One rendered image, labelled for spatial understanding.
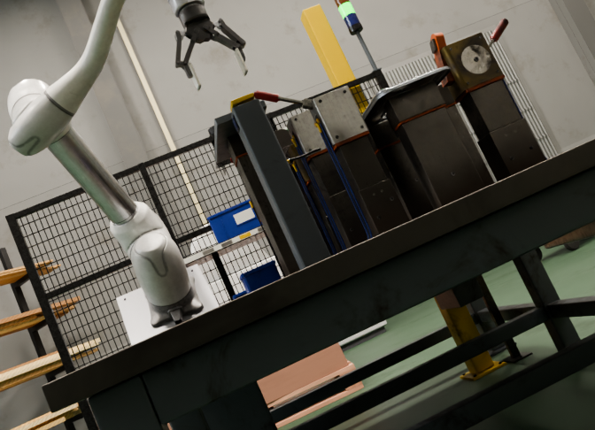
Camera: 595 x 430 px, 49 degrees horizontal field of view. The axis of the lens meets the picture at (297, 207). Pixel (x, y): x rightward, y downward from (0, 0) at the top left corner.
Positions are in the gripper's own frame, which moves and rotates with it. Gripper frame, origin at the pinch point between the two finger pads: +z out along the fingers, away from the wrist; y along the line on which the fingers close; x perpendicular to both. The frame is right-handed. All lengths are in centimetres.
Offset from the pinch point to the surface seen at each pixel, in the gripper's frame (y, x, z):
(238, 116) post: -5.5, -15.5, 16.7
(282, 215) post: -6.0, -15.3, 42.5
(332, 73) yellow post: 98, 128, -34
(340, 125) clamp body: 11.2, -28.1, 30.3
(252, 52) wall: 280, 653, -276
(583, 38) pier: 710, 550, -107
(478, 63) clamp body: 47, -34, 29
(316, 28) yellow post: 100, 127, -59
